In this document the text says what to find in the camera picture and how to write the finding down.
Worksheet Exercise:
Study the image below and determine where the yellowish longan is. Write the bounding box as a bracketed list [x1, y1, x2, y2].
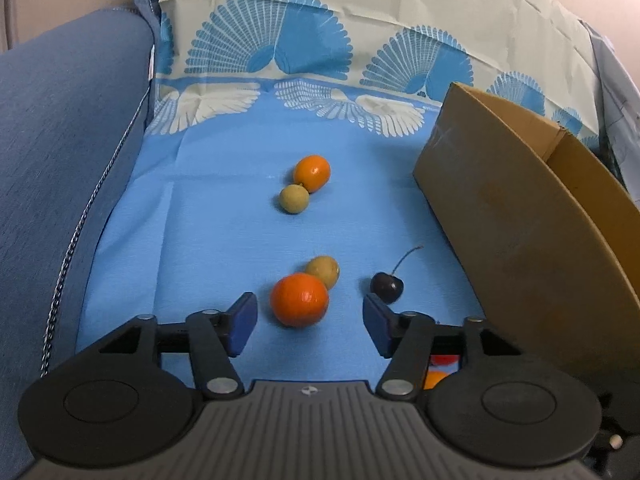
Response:
[304, 255, 341, 291]
[278, 184, 311, 215]

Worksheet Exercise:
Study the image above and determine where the dark cherry with stem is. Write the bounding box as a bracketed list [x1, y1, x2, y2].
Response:
[370, 245, 425, 305]

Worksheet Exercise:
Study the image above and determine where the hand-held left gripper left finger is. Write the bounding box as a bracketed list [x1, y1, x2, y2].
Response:
[97, 291, 259, 401]

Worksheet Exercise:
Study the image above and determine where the large round orange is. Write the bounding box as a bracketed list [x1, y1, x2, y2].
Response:
[270, 272, 330, 329]

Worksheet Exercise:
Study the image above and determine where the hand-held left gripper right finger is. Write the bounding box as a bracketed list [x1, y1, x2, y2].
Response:
[362, 292, 523, 402]

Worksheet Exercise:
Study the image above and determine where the blue fan-print cloth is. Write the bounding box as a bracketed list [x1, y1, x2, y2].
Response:
[75, 0, 601, 396]

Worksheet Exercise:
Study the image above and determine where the brown cardboard box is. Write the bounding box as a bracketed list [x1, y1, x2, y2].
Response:
[412, 81, 640, 396]

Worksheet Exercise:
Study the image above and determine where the small orange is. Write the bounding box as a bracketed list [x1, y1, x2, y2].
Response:
[293, 154, 332, 194]

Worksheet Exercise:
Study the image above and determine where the pale blue printed sheet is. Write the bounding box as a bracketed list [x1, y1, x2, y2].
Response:
[580, 20, 640, 196]

